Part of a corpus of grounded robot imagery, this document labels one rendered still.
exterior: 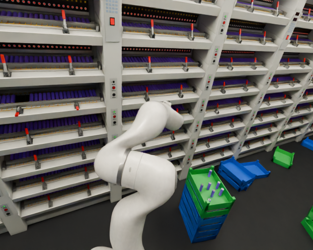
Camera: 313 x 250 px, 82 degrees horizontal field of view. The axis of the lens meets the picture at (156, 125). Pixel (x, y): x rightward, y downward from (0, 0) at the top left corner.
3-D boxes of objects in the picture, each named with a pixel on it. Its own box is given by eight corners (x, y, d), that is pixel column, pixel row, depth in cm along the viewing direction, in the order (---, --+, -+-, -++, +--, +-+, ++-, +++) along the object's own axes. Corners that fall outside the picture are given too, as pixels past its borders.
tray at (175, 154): (184, 156, 169) (189, 148, 160) (121, 173, 144) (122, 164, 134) (174, 140, 181) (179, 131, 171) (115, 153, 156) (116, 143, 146)
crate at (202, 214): (228, 214, 122) (232, 207, 118) (200, 218, 117) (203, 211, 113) (208, 179, 146) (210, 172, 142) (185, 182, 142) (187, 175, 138)
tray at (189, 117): (192, 122, 150) (198, 110, 140) (120, 135, 124) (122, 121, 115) (181, 106, 161) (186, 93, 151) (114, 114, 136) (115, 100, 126)
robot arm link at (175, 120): (191, 122, 62) (186, 116, 92) (153, 95, 63) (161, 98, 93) (175, 143, 63) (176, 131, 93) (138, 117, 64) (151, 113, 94)
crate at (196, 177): (232, 207, 118) (236, 199, 114) (203, 211, 113) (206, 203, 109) (210, 172, 142) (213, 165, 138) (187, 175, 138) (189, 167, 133)
